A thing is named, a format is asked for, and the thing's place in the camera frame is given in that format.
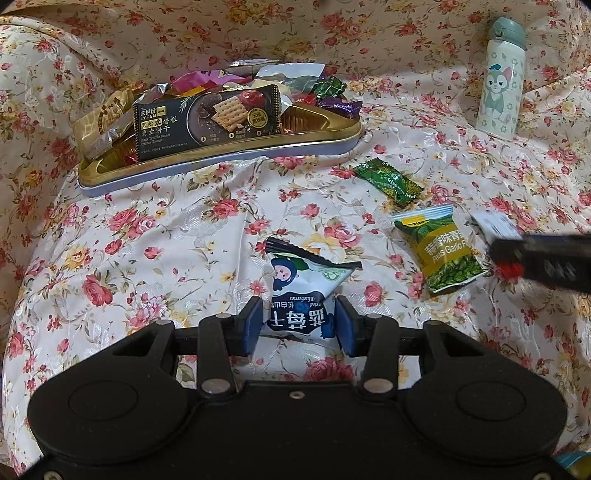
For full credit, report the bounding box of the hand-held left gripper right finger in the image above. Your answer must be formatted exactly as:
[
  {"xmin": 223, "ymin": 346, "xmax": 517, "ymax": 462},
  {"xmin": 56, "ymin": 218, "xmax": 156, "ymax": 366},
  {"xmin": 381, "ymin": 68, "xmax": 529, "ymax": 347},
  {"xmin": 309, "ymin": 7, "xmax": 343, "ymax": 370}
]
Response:
[{"xmin": 335, "ymin": 295, "xmax": 485, "ymax": 398}]

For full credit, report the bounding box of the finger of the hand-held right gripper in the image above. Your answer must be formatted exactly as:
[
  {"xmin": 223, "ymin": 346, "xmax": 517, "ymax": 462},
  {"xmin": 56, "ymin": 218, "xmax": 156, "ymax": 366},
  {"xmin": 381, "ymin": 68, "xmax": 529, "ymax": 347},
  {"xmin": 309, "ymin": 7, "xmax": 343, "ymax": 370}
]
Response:
[{"xmin": 488, "ymin": 233, "xmax": 591, "ymax": 297}]

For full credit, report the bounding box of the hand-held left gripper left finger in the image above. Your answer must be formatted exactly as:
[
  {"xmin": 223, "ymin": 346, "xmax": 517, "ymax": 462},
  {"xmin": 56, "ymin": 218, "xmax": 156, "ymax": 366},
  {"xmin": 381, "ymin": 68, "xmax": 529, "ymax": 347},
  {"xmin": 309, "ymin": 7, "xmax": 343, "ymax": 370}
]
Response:
[{"xmin": 111, "ymin": 296, "xmax": 264, "ymax": 398}]

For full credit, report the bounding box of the white blue dried-fruit packet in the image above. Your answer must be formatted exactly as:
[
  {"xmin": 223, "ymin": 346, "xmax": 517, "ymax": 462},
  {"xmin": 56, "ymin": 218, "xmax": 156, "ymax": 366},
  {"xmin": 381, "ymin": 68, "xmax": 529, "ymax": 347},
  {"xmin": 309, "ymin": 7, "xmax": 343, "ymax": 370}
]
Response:
[{"xmin": 264, "ymin": 236, "xmax": 363, "ymax": 343}]

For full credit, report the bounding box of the gold oval tin tray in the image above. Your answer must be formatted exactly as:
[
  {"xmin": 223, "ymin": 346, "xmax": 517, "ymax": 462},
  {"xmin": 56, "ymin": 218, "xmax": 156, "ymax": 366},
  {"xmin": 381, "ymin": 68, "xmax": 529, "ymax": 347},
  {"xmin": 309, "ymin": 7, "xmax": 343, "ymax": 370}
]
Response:
[{"xmin": 76, "ymin": 99, "xmax": 364, "ymax": 198}]

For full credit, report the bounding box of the green yellow pea packet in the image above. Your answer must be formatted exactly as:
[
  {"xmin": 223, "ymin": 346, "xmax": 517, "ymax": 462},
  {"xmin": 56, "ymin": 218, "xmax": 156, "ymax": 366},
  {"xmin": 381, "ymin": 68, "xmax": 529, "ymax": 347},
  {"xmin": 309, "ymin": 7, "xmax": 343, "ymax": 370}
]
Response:
[{"xmin": 393, "ymin": 205, "xmax": 488, "ymax": 296}]

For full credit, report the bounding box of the floral blanket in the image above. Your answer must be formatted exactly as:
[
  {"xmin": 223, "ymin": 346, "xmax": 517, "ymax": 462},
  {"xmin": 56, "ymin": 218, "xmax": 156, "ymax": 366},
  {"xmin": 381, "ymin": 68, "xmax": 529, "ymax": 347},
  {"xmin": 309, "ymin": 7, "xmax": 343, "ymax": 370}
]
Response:
[{"xmin": 0, "ymin": 0, "xmax": 591, "ymax": 467}]

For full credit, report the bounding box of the dark green candy packet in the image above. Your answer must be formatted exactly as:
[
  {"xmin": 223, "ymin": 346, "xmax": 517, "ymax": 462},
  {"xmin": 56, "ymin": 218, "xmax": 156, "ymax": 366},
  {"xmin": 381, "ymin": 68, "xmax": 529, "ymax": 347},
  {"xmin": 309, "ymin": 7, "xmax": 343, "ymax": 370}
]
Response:
[{"xmin": 354, "ymin": 158, "xmax": 424, "ymax": 204}]

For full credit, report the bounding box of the pale green cartoon water bottle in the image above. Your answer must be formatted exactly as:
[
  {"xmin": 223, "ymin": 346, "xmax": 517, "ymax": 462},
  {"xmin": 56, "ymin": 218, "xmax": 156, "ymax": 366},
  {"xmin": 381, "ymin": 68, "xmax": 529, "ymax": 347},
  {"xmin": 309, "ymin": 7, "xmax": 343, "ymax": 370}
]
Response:
[{"xmin": 475, "ymin": 17, "xmax": 527, "ymax": 142}]

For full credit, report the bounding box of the black cracker packet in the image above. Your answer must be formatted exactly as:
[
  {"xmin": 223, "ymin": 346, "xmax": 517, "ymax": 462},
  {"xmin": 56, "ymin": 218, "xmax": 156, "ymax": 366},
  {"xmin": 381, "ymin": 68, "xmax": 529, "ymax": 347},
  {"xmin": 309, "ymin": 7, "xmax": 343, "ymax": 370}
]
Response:
[{"xmin": 132, "ymin": 83, "xmax": 282, "ymax": 163}]

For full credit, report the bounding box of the purple foil candy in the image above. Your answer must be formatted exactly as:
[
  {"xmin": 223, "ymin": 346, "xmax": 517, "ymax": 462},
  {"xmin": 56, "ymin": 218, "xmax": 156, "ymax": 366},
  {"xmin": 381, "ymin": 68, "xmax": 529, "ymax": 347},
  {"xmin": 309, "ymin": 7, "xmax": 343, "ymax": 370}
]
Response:
[{"xmin": 323, "ymin": 95, "xmax": 364, "ymax": 117}]

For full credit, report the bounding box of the green foil candy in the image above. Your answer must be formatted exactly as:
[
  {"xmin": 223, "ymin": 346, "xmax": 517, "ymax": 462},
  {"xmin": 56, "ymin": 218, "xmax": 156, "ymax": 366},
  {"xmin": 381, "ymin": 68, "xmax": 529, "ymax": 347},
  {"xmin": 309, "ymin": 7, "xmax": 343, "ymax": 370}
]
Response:
[{"xmin": 311, "ymin": 77, "xmax": 348, "ymax": 99}]

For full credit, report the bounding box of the pink candy wrapper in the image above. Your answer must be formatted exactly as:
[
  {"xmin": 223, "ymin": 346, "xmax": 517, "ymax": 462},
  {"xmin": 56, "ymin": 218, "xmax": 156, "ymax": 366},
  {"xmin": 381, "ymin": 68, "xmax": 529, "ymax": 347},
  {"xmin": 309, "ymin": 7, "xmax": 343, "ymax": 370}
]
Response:
[{"xmin": 170, "ymin": 71, "xmax": 223, "ymax": 94}]

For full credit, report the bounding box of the gold snack packet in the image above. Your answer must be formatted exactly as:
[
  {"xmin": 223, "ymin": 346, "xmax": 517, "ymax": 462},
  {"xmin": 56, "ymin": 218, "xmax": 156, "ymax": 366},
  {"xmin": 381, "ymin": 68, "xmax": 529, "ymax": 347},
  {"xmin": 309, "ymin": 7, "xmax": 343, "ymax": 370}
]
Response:
[{"xmin": 73, "ymin": 88, "xmax": 136, "ymax": 161}]

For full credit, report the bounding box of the white silver snack packet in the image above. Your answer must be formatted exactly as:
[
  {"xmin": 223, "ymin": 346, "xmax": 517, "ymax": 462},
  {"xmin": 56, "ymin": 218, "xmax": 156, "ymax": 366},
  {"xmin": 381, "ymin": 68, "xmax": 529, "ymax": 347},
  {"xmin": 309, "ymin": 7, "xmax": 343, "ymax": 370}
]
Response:
[{"xmin": 222, "ymin": 60, "xmax": 325, "ymax": 92}]

